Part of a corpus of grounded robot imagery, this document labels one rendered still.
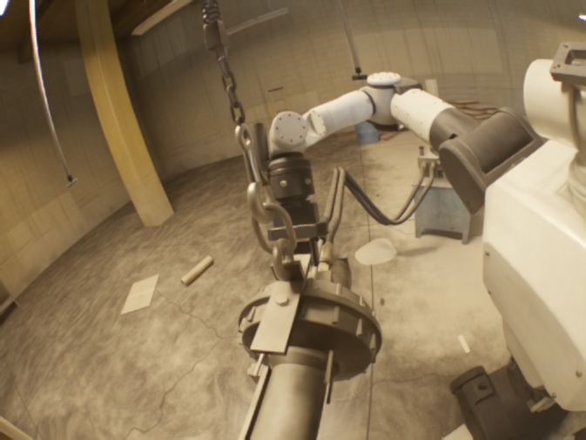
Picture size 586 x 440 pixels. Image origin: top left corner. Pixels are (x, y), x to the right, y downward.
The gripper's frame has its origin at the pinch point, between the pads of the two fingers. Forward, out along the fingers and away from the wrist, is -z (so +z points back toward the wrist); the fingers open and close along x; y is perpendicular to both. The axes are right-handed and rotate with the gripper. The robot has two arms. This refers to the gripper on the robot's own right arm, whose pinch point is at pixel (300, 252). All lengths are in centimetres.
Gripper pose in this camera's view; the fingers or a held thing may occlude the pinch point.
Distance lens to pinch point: 49.3
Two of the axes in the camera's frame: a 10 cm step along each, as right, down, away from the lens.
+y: -3.0, 0.9, -9.5
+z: -1.4, -9.9, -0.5
